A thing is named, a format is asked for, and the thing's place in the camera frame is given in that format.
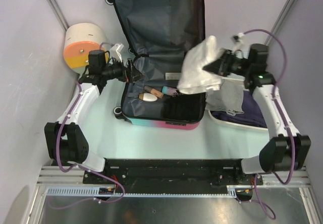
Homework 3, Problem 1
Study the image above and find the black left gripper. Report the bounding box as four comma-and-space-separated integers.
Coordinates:
102, 56, 145, 84

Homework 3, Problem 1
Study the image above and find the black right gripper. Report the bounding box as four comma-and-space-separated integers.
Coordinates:
203, 49, 251, 78

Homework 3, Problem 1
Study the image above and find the brown cylindrical cosmetic tube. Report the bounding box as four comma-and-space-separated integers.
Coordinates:
144, 85, 164, 99

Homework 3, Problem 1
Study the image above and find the pink and teal lotion tube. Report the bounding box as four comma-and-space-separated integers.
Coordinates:
161, 86, 181, 97

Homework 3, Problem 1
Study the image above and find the pink and teal kids suitcase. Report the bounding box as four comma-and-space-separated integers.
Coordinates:
105, 0, 205, 130

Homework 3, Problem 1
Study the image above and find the white rectangular plastic basin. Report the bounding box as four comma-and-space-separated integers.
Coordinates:
207, 110, 268, 132

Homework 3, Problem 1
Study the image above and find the cream and orange drawer box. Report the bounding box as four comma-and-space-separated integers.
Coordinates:
63, 23, 107, 74

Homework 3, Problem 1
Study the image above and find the purple garment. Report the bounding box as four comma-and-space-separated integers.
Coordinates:
211, 91, 267, 128

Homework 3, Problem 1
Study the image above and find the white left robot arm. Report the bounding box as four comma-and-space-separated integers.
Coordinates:
44, 44, 143, 184

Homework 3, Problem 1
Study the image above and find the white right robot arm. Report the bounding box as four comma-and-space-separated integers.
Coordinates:
203, 43, 311, 184

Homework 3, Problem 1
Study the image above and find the white egg-shaped case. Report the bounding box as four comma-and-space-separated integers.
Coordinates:
138, 93, 158, 102

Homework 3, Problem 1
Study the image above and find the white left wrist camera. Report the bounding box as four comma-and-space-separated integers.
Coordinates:
109, 43, 124, 62

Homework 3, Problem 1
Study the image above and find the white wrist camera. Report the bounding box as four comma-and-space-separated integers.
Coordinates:
231, 32, 247, 52
109, 43, 124, 62

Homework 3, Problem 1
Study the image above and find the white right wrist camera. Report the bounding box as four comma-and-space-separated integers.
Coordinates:
231, 32, 247, 52

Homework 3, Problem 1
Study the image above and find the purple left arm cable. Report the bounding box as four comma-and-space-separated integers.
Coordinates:
46, 41, 126, 209

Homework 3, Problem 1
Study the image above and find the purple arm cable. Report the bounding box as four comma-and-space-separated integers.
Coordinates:
46, 41, 126, 209
242, 28, 296, 220

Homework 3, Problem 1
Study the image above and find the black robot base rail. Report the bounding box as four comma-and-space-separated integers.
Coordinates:
51, 158, 265, 187

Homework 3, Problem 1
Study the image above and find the white slotted cable duct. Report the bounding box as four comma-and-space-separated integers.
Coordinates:
46, 186, 253, 198

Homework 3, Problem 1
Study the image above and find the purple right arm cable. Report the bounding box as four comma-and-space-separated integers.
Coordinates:
242, 28, 296, 220

